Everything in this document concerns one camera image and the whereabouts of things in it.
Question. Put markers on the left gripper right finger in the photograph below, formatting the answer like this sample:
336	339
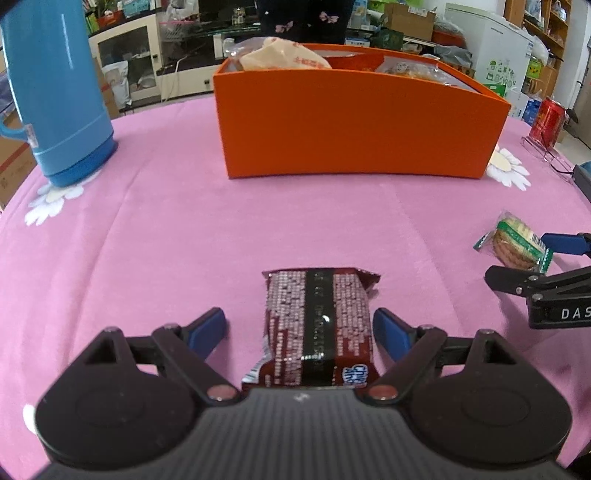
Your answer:
415	352

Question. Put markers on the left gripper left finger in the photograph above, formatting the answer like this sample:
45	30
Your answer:
182	354

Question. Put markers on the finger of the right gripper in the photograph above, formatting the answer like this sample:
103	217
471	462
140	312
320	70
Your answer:
515	282
570	244

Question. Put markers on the green biscuit packet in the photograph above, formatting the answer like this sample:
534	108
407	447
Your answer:
516	245

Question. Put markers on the dark red chips ahoy packet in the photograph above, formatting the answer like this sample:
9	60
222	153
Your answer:
318	329

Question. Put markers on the silver orange snack bag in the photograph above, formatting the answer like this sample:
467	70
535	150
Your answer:
417	70

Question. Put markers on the clear bag yellow snacks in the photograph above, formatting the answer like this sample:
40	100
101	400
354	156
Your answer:
267	53

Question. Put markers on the pink flower tablecloth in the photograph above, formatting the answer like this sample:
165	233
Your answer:
161	235

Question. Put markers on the red soda can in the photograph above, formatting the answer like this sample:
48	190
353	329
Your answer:
548	124

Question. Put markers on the white chest freezer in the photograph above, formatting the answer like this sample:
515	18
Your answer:
501	52

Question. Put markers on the orange storage box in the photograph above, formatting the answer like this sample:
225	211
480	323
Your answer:
343	121

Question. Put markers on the brown cardboard box on cabinet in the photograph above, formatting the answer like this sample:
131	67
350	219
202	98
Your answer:
414	22

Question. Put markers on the white tv cabinet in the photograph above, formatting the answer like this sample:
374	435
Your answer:
169	56

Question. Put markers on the blue thermos jug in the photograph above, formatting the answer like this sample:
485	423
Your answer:
55	88

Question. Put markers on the wire frame eyeglasses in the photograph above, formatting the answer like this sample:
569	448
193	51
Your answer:
551	158

